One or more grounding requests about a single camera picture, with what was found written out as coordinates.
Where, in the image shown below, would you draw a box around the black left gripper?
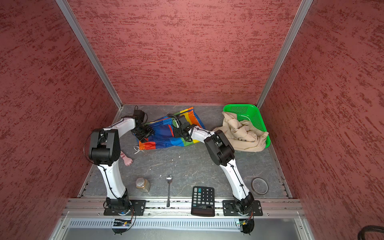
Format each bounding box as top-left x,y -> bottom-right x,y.
132,124 -> 155,143

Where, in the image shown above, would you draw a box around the rainbow striped shorts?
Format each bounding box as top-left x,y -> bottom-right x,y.
135,107 -> 205,152

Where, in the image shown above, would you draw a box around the beige shorts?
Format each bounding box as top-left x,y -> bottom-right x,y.
213,112 -> 269,153

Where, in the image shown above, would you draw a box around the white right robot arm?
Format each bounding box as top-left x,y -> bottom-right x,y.
167,114 -> 255,216

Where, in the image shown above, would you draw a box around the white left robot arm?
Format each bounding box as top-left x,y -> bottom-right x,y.
89,117 -> 154,216

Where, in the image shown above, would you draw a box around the pink cat paw scoop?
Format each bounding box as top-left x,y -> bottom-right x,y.
120,151 -> 133,166

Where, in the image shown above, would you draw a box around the metal spoon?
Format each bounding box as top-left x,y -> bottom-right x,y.
166,175 -> 173,208

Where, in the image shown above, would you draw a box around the small amber glass jar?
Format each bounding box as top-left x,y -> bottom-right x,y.
136,177 -> 151,193

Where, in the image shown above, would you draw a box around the green plastic basket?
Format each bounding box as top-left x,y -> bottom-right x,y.
223,104 -> 271,148

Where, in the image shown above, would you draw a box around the black calculator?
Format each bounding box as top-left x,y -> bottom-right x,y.
191,186 -> 215,217

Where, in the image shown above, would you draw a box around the left circuit board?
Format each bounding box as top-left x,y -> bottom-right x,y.
113,219 -> 132,228

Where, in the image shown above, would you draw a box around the circuit board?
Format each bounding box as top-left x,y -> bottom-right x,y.
239,219 -> 255,235
113,219 -> 132,228

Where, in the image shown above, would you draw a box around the right circuit board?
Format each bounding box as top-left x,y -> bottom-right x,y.
239,219 -> 255,235

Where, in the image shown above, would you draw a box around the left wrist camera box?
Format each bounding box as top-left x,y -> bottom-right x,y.
133,109 -> 146,124

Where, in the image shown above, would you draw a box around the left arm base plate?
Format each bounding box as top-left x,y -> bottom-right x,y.
104,200 -> 147,217

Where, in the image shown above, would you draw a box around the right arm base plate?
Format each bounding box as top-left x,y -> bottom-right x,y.
223,200 -> 263,217

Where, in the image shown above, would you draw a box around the aluminium front rail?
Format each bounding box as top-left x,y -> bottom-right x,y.
61,197 -> 307,219

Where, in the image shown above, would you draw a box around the aluminium corner post left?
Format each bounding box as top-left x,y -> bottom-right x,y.
56,0 -> 124,110

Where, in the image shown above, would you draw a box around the aluminium corner post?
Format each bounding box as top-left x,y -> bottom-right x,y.
257,0 -> 313,109
56,0 -> 124,110

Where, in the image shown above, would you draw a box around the aluminium corner post right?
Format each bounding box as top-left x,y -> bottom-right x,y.
257,0 -> 313,109

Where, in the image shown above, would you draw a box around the black cable bottom corner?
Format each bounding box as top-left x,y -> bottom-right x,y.
356,224 -> 384,240

